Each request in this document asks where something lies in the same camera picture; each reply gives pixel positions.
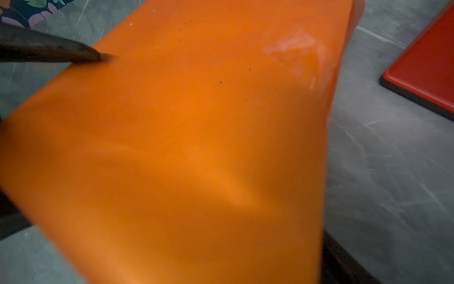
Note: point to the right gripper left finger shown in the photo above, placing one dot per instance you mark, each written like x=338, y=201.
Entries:
x=12, y=220

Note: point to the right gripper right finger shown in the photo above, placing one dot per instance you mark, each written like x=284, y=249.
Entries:
x=339, y=267

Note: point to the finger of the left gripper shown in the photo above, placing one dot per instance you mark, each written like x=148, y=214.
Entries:
x=24, y=45

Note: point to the clear tape strip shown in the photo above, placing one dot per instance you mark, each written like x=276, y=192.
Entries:
x=309, y=60

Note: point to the red tape dispenser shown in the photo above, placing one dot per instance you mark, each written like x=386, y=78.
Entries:
x=424, y=72

